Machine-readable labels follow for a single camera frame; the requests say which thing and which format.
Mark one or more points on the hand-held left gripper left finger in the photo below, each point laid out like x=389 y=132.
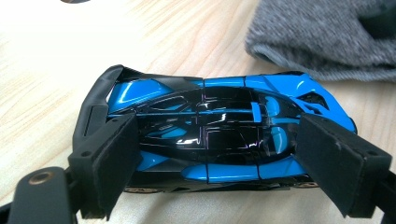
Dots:
x=109 y=165

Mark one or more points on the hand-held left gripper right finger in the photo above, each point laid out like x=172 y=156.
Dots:
x=336 y=165

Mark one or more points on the blue toy car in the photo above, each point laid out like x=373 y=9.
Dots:
x=218 y=130

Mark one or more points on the grey cloth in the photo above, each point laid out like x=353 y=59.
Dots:
x=320 y=37

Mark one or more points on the grey table grommet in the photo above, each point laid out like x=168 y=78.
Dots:
x=74 y=1

